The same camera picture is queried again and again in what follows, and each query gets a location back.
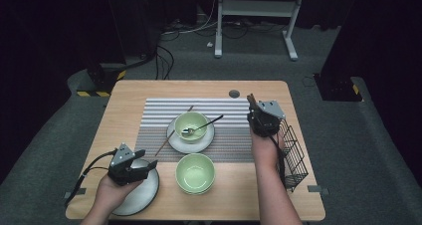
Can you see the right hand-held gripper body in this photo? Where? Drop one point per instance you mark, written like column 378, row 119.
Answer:
column 267, row 122

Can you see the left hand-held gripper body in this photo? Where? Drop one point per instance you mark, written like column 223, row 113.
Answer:
column 124, row 170

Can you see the brown wooden chopstick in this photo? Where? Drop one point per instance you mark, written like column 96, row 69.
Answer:
column 166, row 143
column 251, row 99

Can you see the grey dark-rimmed plate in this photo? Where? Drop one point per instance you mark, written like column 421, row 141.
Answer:
column 189, row 147
column 146, row 195

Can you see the large pale green bowl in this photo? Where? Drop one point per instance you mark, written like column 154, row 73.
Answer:
column 195, row 192

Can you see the person's left hand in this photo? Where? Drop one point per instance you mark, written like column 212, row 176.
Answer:
column 112, row 195

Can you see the person's right hand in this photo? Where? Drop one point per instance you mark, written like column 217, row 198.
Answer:
column 267, row 152

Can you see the grey round table grommet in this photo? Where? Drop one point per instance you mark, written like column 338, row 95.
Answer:
column 234, row 94

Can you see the striped woven placemat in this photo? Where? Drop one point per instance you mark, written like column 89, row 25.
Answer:
column 232, row 142

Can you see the grey tape strip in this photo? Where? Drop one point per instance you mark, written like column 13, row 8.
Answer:
column 74, row 193
column 316, row 189

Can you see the black yellow-striped stand base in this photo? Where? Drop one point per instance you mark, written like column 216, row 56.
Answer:
column 103, row 77

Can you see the white metal stand frame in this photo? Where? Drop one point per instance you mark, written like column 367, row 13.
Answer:
column 255, row 7

